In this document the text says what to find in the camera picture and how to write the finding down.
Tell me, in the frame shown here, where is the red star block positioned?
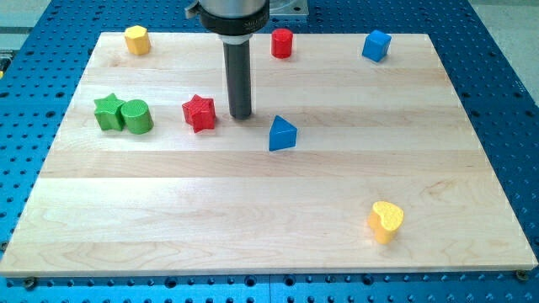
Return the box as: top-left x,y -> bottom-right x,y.
182,94 -> 216,133

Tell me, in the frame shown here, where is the yellow hexagon block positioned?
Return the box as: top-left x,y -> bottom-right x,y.
124,25 -> 151,56

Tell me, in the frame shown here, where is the light wooden board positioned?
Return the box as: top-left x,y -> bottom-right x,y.
1,32 -> 537,277

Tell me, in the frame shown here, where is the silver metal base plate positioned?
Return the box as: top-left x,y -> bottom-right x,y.
269,0 -> 309,17

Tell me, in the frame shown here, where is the green star block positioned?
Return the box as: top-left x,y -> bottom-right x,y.
94,93 -> 125,130

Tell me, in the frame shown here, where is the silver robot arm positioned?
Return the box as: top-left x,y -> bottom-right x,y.
184,0 -> 270,120

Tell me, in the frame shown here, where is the green cylinder block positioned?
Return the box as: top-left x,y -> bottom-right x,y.
120,99 -> 154,135

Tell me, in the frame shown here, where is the red cylinder block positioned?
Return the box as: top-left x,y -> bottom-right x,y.
271,29 -> 293,59

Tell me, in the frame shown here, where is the blue triangle block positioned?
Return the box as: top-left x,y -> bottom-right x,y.
269,115 -> 297,152

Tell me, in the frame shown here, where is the blue cube block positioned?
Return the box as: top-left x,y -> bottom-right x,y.
361,29 -> 392,62

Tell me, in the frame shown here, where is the yellow heart block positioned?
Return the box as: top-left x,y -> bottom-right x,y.
367,200 -> 404,244

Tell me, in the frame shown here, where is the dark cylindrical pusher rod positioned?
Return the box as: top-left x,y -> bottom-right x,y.
223,41 -> 252,120

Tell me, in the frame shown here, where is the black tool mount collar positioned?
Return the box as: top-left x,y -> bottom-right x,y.
199,3 -> 270,37

